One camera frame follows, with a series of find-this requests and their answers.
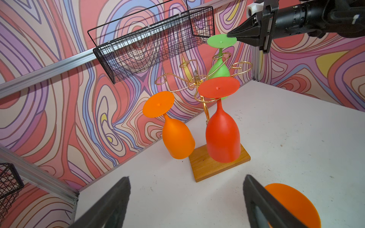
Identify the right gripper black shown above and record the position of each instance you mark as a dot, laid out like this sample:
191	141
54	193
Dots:
294	20

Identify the green wine glass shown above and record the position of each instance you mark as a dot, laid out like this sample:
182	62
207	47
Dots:
220	82

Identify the gold wire glass rack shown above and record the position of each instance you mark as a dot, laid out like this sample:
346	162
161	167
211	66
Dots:
196	79

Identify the red wine glass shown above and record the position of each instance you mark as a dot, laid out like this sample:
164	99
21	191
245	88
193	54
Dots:
222	133

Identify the orange wine glass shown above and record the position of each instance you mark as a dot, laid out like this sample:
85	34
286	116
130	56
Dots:
296	203
176	136

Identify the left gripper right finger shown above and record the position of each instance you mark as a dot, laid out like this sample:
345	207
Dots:
263	210

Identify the black wire basket back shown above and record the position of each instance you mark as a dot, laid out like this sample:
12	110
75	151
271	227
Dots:
136	52

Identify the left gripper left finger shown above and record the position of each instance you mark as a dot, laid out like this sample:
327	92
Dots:
110	210

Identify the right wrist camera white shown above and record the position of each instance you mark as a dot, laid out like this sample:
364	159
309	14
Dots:
254	8

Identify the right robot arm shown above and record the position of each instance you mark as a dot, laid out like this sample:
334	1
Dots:
345	18

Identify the black wire basket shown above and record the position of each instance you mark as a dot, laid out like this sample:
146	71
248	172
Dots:
11	185
136	52

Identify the wooden rack base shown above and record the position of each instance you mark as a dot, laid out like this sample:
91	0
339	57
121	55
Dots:
204	166

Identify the black wire basket left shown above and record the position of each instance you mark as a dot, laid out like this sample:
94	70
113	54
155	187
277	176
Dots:
11	185

